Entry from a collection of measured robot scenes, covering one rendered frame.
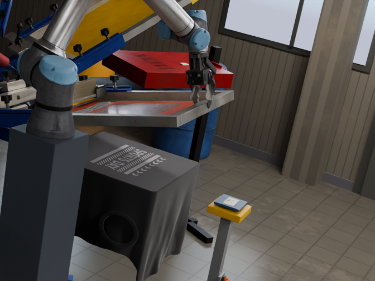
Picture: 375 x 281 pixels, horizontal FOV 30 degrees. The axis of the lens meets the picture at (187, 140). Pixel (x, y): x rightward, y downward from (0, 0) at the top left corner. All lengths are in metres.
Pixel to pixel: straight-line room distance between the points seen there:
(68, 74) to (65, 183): 0.35
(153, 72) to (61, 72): 1.60
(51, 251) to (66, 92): 0.53
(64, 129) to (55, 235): 0.36
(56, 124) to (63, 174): 0.17
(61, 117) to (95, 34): 1.51
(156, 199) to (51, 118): 0.61
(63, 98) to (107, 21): 1.61
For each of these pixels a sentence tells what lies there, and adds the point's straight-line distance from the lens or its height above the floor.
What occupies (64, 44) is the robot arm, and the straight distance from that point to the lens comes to 2.31.
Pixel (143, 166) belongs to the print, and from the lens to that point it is 2.80.
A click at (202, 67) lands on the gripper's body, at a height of 1.40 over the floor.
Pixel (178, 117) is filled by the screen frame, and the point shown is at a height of 1.27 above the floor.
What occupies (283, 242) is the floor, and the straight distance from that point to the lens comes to 4.72.
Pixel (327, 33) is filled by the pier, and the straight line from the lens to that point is 5.64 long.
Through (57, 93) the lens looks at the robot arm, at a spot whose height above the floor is 1.34.
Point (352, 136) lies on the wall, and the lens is 5.92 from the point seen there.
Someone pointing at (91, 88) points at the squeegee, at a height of 1.15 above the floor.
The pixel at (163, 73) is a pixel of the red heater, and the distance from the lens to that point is 3.76.
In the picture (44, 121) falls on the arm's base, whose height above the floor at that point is 1.25.
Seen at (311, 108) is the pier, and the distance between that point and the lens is 5.75.
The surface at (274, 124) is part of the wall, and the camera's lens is 6.11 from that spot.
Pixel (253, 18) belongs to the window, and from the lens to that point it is 6.06.
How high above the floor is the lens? 1.94
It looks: 18 degrees down
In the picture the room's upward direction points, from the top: 11 degrees clockwise
